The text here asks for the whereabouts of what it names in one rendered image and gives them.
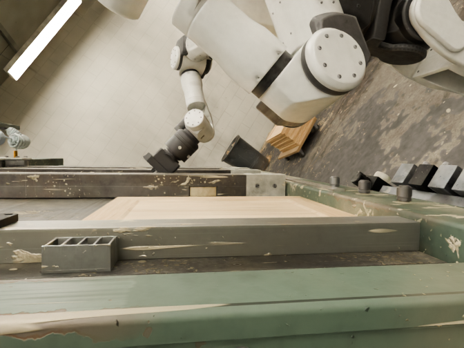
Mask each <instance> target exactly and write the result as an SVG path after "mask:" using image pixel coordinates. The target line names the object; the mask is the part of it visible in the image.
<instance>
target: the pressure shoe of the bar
mask: <svg viewBox="0 0 464 348"><path fill-rule="evenodd" d="M190 196H191V197H215V196H216V186H190Z"/></svg>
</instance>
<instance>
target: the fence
mask: <svg viewBox="0 0 464 348"><path fill-rule="evenodd" d="M94 236H117V259H118V260H138V259H161V258H205V257H227V256H250V255H294V254H317V253H360V252H383V251H418V250H419V240H420V222H417V221H414V220H410V219H407V218H404V217H399V216H353V217H253V218H202V219H152V220H52V221H17V222H14V223H12V224H9V225H7V226H4V227H1V228H0V264H5V263H28V262H41V246H44V245H46V244H47V243H49V242H50V241H52V240H54V238H60V237H94Z"/></svg>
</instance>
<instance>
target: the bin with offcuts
mask: <svg viewBox="0 0 464 348"><path fill-rule="evenodd" d="M221 161H222V162H225V163H227V164H229V165H231V166H235V167H244V168H251V169H258V170H261V171H265V170H266V168H267V166H268V164H269V159H268V158H266V157H265V156H264V155H263V154H262V153H260V152H259V151H257V150H256V149H255V148H254V147H252V146H251V145H250V144H249V143H247V142H246V141H245V140H243V139H242V138H241V137H240V136H239V135H237V136H236V137H235V138H234V140H233V141H232V142H231V144H230V145H229V147H228V148H227V150H226V152H225V154H224V155H223V157H222V160H221Z"/></svg>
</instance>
